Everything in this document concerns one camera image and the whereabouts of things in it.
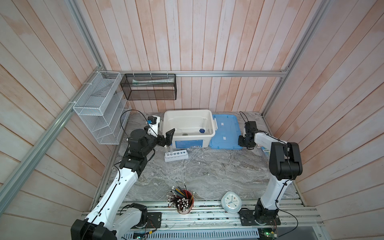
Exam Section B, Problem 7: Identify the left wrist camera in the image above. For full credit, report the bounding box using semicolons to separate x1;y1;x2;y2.
147;116;161;137

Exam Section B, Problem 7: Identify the white plastic storage bin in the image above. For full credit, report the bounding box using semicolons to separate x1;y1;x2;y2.
162;110;217;149

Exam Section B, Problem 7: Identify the red cup of pencils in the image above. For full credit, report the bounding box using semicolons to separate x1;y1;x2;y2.
168;185;195;215

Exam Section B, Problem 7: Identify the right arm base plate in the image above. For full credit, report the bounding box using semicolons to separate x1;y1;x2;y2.
238;209;281;227

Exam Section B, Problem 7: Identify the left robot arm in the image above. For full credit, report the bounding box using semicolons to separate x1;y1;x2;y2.
71;127;176;240

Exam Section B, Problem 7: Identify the pack of coloured markers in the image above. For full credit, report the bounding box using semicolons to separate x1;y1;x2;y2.
261;147;270;159

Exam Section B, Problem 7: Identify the white wire mesh shelf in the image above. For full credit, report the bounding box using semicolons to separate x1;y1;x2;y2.
74;72;131;145

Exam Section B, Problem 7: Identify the black wire mesh basket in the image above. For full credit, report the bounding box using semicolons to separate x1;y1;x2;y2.
120;73;177;101

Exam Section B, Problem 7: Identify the white alarm clock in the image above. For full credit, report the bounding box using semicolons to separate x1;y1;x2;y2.
221;191;242;214

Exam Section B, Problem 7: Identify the white test tube rack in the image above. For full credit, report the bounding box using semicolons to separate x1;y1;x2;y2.
165;150;189;162

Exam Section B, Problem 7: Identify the blue plastic bin lid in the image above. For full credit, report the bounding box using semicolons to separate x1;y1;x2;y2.
209;115;242;150

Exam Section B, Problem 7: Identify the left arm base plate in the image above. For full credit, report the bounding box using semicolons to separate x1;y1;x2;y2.
133;212;162;229

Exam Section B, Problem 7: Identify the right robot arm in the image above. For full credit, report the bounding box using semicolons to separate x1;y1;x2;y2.
238;121;303;225

